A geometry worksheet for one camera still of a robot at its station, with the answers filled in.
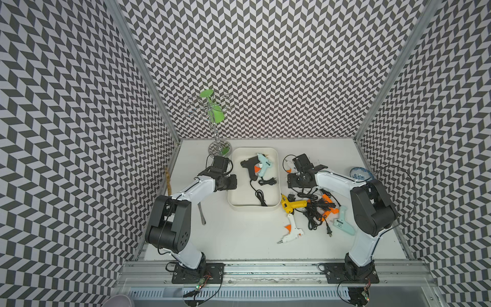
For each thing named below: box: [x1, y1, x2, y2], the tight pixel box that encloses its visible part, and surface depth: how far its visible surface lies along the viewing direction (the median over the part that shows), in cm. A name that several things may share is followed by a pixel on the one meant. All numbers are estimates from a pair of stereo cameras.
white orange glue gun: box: [276, 213, 305, 244], surface depth 84 cm
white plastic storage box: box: [227, 147, 282, 212], surface depth 97 cm
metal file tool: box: [196, 201, 207, 226], surface depth 89 cm
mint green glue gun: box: [257, 152, 278, 186], surface depth 104 cm
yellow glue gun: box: [280, 194, 308, 214], surface depth 88 cm
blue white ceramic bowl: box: [349, 166, 375, 183], surface depth 101 cm
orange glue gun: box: [321, 193, 340, 222], surface depth 88 cm
